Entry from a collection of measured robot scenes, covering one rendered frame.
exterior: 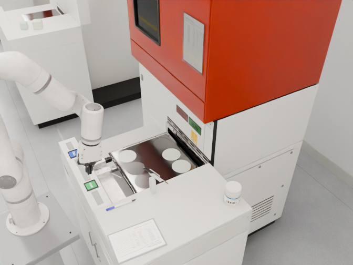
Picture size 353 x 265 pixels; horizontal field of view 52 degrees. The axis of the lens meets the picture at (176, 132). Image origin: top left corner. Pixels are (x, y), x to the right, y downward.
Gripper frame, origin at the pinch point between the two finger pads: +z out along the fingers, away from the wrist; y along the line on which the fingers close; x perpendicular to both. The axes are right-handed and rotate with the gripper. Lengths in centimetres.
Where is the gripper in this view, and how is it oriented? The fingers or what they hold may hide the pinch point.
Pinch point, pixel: (89, 169)
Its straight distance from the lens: 163.0
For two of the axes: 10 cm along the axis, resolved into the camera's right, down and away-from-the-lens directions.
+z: -1.8, 8.3, 5.3
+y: -8.5, 1.4, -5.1
